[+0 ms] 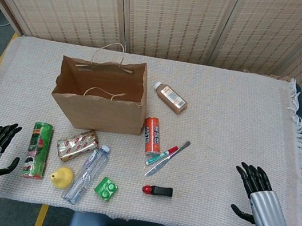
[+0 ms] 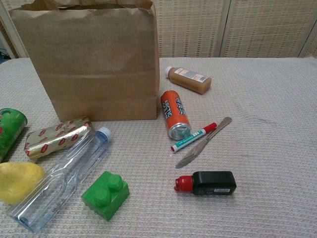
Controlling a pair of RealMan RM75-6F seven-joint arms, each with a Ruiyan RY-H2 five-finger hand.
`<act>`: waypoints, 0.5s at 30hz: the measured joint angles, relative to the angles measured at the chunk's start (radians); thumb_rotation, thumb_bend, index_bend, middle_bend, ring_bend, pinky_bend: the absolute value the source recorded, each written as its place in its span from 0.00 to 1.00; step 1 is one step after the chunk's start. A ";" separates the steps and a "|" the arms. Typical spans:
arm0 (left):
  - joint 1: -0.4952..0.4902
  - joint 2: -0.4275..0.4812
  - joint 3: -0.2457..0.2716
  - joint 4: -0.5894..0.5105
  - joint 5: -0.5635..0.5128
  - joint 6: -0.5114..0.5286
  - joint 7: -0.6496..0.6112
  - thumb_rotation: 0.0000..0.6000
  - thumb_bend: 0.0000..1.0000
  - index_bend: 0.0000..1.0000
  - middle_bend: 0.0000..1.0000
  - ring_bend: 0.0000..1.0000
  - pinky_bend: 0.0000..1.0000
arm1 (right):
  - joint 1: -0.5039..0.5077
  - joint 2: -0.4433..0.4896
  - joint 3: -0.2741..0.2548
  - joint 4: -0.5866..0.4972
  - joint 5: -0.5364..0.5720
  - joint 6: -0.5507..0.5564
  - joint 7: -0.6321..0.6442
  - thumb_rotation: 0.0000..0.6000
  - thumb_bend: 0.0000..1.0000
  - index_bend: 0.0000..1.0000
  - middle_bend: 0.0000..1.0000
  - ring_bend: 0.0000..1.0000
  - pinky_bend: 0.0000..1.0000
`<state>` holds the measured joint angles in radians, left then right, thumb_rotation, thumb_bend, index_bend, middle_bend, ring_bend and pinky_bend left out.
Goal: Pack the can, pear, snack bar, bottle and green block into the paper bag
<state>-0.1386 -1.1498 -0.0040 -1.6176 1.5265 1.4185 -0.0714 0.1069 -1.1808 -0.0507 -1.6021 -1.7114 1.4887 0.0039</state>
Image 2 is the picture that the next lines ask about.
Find green toy brick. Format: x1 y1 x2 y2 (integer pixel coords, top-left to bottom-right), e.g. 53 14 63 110
81 171 130 222

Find clear plastic water bottle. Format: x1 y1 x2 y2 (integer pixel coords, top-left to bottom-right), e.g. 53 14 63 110
6 126 112 235

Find gold foil block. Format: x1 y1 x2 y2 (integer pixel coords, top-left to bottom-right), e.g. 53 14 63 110
24 116 94 162

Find green can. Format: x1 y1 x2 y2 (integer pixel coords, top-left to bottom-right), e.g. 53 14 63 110
0 108 27 163

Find yellow pear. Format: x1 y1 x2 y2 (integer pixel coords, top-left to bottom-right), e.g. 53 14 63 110
0 161 46 206

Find orange drink can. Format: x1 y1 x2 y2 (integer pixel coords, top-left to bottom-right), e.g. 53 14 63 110
160 90 193 141

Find brown juice bottle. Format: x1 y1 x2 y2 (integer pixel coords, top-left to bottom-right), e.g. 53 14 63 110
165 66 212 95

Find black bottle with red cap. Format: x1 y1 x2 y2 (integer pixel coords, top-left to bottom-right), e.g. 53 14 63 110
173 171 237 196

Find brown paper bag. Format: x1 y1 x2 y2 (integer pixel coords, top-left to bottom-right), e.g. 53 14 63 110
8 0 160 122

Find marker pen with red cap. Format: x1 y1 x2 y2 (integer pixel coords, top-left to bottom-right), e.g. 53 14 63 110
170 122 218 154

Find metal table knife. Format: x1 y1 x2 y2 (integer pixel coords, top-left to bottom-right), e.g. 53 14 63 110
174 117 233 169

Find woven folding screen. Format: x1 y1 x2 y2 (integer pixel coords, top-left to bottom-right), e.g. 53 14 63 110
0 0 317 59

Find beige woven tablecloth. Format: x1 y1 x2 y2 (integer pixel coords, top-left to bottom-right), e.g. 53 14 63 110
0 57 317 238

